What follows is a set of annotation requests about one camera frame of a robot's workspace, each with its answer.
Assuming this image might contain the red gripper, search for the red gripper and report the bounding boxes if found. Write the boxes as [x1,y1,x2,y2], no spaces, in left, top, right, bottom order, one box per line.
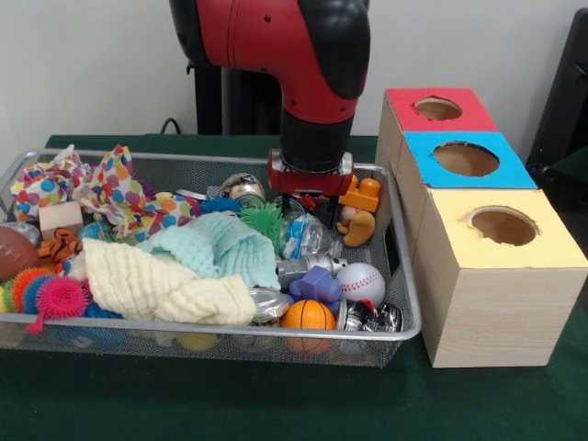
[266,149,356,218]

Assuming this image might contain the orange rubber toy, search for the orange rubber toy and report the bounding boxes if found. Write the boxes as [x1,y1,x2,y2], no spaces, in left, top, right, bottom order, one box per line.
[338,175,382,214]

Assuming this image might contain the clear mesh bin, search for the clear mesh bin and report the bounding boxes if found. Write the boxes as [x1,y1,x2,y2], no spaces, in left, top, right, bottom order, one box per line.
[0,149,424,368]

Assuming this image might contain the wooden box with three holes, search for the wooden box with three holes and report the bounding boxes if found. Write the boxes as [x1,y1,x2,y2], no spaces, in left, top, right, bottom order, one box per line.
[378,86,588,369]

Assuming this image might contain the green spiky ball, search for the green spiky ball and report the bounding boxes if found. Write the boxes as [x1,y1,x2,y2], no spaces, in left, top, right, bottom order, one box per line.
[240,200,287,247]

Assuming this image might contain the white ball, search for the white ball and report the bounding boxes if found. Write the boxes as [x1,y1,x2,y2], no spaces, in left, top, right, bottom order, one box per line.
[336,263,387,306]

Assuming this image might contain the mint green cloth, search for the mint green cloth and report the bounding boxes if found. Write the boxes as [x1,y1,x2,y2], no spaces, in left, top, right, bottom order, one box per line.
[138,213,282,291]

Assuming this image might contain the silver can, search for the silver can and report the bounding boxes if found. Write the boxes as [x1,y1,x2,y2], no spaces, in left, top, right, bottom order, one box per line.
[248,287,291,325]

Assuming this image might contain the small orange basketball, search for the small orange basketball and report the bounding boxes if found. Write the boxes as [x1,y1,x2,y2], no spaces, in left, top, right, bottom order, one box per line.
[280,300,338,356]

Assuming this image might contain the cream yellow cloth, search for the cream yellow cloth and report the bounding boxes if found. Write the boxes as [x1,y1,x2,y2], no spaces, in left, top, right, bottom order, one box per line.
[68,239,258,326]

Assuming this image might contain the polka dot cloth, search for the polka dot cloth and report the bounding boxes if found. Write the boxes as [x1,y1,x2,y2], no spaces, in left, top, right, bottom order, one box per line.
[72,143,205,238]

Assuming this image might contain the pink spiky ball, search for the pink spiky ball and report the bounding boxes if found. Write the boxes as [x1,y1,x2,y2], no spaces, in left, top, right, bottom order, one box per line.
[26,276,91,334]

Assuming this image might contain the black chair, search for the black chair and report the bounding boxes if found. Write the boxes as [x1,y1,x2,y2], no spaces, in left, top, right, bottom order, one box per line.
[527,8,588,186]

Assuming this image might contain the brown toy football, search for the brown toy football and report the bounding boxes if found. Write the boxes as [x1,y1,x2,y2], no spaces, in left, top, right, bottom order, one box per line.
[0,227,41,283]

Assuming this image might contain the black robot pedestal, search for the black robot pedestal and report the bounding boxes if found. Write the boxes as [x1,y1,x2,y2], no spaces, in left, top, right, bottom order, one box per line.
[188,55,286,138]

